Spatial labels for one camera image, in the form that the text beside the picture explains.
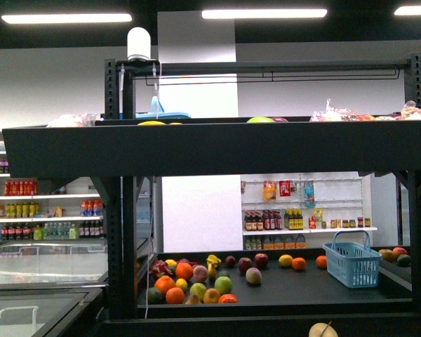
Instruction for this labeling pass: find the orange mandarin back shelf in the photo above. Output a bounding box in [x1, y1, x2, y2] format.
[291, 258, 307, 271]

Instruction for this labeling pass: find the orange fruit pile left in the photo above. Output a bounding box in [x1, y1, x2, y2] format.
[154, 275, 175, 296]

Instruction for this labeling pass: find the pale white pear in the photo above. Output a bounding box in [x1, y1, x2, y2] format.
[308, 322, 338, 337]

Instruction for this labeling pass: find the red tomato back shelf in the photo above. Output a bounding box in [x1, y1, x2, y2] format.
[218, 293, 239, 304]

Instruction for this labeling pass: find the small blue basket on shelf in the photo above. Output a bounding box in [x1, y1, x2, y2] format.
[323, 230, 383, 289]

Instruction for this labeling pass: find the green apple back shelf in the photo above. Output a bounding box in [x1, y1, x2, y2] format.
[214, 276, 232, 295]

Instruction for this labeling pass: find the dark red apple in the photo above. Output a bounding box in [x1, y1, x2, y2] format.
[254, 253, 269, 270]

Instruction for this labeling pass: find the white grocery wall shelf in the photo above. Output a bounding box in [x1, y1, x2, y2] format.
[241, 172, 377, 250]

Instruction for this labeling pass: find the orange at basket side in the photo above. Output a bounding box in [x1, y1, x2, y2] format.
[316, 256, 327, 270]

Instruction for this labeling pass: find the yellow lemon back shelf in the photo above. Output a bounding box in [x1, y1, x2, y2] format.
[278, 254, 293, 267]

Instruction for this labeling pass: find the white dome camera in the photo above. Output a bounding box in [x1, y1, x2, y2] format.
[127, 27, 151, 60]

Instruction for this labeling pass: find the glass freezer chest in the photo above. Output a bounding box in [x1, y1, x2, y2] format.
[0, 239, 107, 336]

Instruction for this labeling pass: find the drinks shelf at left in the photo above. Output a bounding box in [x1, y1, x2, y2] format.
[0, 133, 105, 242]

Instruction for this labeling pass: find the blue tray on top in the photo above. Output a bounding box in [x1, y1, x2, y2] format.
[134, 96, 191, 120]

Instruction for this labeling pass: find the black metal shelf rack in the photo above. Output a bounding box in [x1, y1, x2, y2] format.
[2, 53, 421, 336]

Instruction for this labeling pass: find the pink peach fruit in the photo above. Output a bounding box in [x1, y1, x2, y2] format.
[245, 267, 262, 285]

